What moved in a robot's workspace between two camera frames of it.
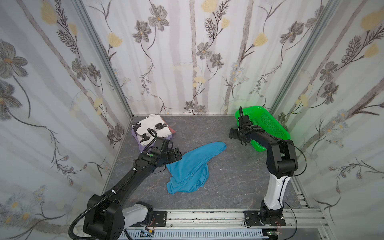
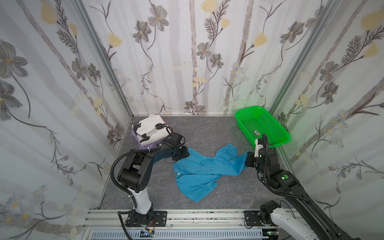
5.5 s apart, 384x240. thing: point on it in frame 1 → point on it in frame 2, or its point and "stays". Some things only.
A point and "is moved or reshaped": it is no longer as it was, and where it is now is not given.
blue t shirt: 191,172 is moved or reshaped
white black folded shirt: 147,129 stays
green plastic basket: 265,119 stays
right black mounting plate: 251,219 stays
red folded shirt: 172,131 stays
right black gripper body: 235,134 → 255,160
